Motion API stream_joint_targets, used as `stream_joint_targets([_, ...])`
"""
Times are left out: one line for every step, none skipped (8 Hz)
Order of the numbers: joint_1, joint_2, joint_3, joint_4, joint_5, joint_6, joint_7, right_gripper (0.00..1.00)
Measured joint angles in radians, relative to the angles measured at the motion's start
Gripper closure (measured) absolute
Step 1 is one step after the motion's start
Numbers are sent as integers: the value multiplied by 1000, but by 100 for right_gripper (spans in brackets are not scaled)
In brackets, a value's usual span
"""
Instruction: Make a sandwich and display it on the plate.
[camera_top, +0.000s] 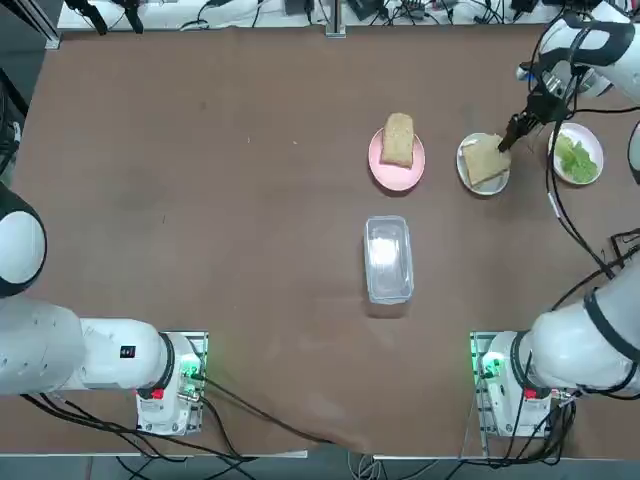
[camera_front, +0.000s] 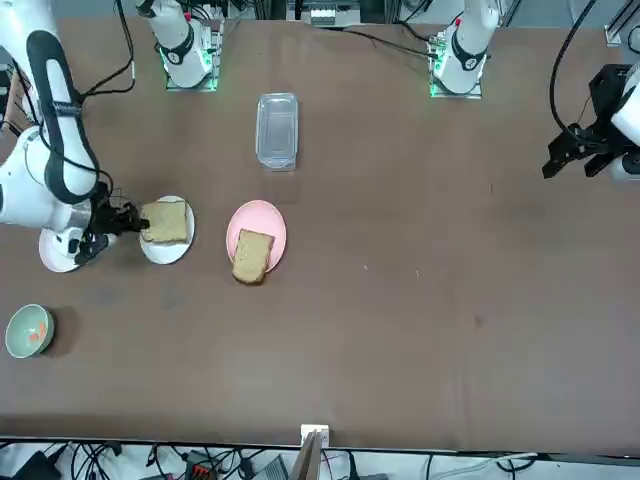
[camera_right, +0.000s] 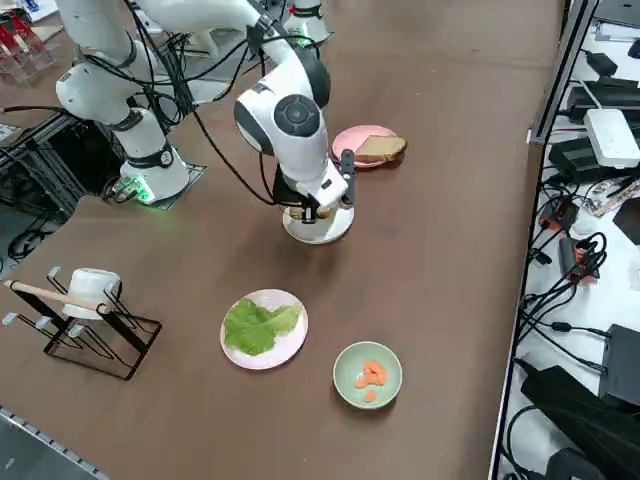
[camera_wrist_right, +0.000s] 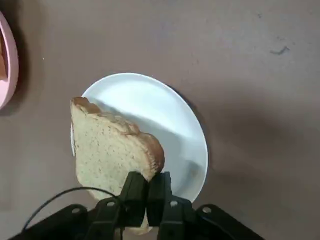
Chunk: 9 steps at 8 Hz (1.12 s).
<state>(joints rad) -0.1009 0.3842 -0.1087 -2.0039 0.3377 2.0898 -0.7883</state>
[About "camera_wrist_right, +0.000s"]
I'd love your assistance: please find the white plate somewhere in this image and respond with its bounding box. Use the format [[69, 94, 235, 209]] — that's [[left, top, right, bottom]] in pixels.
[[69, 72, 209, 204]]

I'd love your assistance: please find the pink plate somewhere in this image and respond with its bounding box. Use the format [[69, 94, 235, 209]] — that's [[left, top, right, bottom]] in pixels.
[[0, 11, 20, 111]]

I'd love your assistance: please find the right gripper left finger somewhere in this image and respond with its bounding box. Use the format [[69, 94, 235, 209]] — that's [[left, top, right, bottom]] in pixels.
[[9, 171, 149, 240]]

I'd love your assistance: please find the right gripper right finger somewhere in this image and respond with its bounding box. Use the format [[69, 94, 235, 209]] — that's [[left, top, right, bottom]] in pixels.
[[147, 171, 266, 240]]

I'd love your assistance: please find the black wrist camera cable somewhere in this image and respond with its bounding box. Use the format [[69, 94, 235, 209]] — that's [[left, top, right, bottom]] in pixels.
[[21, 186, 126, 240]]

